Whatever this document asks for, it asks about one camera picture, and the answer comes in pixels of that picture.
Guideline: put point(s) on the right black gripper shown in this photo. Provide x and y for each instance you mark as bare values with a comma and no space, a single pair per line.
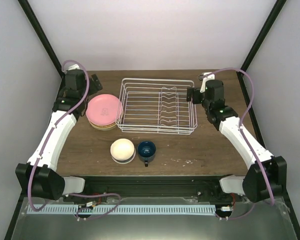
194,91

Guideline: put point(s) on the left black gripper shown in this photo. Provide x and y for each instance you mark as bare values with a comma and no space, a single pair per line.
93,90

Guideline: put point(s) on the white wire dish rack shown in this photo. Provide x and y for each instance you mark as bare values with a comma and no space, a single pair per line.
157,106

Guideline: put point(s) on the cream and blue bowl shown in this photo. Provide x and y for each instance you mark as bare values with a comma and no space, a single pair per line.
122,149

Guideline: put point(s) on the dark blue mug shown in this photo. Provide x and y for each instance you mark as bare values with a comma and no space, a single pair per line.
146,152

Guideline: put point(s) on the cream shallow bowl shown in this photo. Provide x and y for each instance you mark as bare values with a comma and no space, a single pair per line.
126,161

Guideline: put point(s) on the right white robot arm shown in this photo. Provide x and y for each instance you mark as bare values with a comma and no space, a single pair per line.
266,177

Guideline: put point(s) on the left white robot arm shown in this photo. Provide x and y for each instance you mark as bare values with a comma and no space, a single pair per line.
38,177

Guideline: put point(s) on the pink plate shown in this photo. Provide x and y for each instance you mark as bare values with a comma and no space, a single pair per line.
103,110

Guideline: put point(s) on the beige plate stack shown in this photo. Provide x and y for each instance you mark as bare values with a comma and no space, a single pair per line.
103,126

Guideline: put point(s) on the light blue slotted strip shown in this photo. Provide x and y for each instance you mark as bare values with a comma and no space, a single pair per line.
197,210

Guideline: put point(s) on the metal front sheet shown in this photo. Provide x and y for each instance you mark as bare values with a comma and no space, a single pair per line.
248,221

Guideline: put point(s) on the left black frame post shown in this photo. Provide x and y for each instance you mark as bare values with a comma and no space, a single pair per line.
33,20

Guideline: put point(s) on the black frame post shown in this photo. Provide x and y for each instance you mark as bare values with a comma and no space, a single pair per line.
33,20
270,20

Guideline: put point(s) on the right black frame post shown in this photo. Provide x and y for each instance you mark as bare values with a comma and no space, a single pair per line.
270,20

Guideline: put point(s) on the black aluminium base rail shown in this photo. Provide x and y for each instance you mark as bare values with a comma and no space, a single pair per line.
201,187

